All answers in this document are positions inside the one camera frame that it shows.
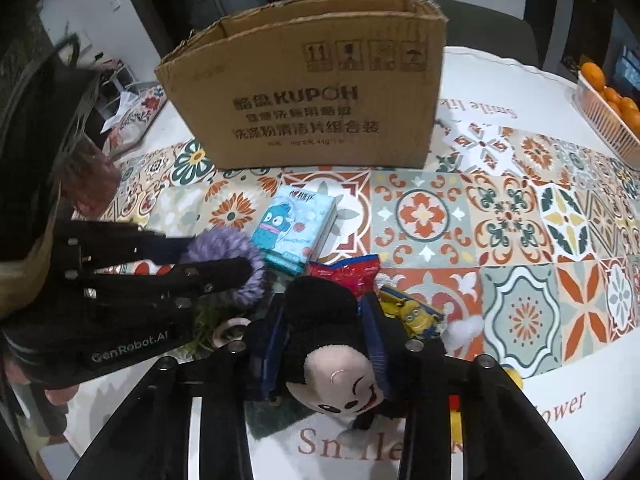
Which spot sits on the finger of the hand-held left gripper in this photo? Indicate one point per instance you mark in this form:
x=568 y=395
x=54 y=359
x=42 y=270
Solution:
x=200 y=277
x=115 y=245

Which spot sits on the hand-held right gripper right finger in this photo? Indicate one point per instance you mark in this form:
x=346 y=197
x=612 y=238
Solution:
x=375 y=335

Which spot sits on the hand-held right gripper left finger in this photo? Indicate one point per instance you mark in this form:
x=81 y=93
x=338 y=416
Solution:
x=264 y=360

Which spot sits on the purple fuzzy pompom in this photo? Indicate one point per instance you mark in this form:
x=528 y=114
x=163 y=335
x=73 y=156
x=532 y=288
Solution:
x=220 y=245

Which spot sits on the black mouse plush toy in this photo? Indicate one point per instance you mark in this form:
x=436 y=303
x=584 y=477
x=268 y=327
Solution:
x=325 y=370

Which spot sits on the person's left hand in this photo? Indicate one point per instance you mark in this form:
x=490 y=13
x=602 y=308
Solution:
x=57 y=395

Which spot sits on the yellow cartoon packet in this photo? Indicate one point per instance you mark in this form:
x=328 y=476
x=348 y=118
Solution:
x=415 y=315

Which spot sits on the reddish brown object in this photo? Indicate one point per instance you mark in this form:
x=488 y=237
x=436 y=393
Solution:
x=92 y=180

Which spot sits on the red snack packet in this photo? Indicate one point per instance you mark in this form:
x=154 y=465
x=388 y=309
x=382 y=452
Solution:
x=350 y=270

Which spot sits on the white fluffy pompom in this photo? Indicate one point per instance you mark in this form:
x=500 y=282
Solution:
x=465 y=332

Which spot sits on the blue cartoon tissue pack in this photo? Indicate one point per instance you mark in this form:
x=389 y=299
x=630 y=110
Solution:
x=290 y=225

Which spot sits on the floral printed bag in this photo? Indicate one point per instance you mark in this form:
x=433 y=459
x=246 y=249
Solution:
x=140 y=110

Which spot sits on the dark bag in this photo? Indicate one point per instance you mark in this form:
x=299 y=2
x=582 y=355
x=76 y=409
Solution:
x=45 y=125

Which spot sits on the small yellow toy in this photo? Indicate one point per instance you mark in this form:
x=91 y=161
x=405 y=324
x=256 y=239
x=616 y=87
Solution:
x=514 y=377

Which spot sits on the patterned tile-print tablecloth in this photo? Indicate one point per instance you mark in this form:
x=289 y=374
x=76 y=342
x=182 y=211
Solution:
x=525 y=310

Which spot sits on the brown cardboard box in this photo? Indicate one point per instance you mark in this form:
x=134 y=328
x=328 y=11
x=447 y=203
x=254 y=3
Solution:
x=325 y=110

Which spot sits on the white plastic basket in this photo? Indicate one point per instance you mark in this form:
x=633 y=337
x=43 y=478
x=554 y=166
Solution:
x=600 y=120

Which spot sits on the dark grey chair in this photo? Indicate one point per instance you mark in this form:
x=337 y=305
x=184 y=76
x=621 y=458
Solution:
x=490 y=25

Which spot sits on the orange fruit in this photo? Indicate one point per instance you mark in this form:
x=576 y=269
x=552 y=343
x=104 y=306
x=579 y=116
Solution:
x=628 y=106
x=633 y=124
x=592 y=75
x=611 y=95

